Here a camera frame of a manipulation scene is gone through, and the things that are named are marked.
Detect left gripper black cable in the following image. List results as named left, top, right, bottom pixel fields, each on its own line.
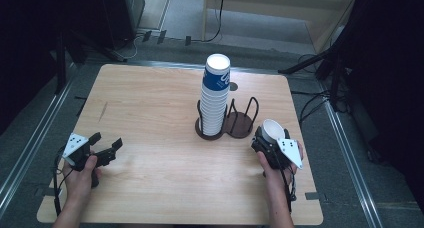
left=52, top=147, right=73, bottom=217

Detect aluminium rail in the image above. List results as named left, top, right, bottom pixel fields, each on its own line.
left=0, top=77, right=76, bottom=219
left=71, top=59, right=288, bottom=76
left=321, top=87, right=384, bottom=228

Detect dark cabinet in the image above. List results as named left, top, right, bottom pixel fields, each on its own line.
left=99, top=0, right=146, bottom=51

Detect stack of paper cups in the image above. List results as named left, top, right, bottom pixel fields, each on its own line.
left=198, top=53, right=232, bottom=137

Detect black metal stand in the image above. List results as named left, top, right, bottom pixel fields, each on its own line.
left=49, top=31, right=88, bottom=96
left=278, top=21, right=354, bottom=112

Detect black hanging cable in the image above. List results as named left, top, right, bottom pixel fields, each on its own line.
left=199, top=0, right=227, bottom=44

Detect black floor cables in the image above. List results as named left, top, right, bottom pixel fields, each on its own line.
left=291, top=52, right=334, bottom=126

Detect single white paper cup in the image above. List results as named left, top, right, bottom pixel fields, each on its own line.
left=260, top=119, right=287, bottom=146

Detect person's right hand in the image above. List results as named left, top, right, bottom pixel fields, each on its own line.
left=256, top=141, right=305, bottom=190

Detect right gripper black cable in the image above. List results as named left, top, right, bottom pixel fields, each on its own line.
left=281, top=167, right=298, bottom=212

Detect white floor cable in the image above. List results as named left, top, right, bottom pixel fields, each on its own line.
left=114, top=34, right=143, bottom=61

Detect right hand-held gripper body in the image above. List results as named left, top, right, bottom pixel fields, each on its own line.
left=252, top=137, right=304, bottom=171

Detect light wooden shelf frame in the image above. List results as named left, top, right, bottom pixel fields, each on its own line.
left=201, top=0, right=359, bottom=54

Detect black wire cup holder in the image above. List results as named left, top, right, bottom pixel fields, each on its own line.
left=194, top=96, right=260, bottom=141

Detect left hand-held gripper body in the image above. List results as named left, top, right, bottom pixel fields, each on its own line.
left=62, top=132, right=116, bottom=189

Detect person's left hand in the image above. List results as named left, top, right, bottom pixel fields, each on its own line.
left=61, top=154, right=103, bottom=206

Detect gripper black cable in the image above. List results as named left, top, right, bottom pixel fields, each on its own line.
left=281, top=167, right=298, bottom=212
left=52, top=147, right=73, bottom=217

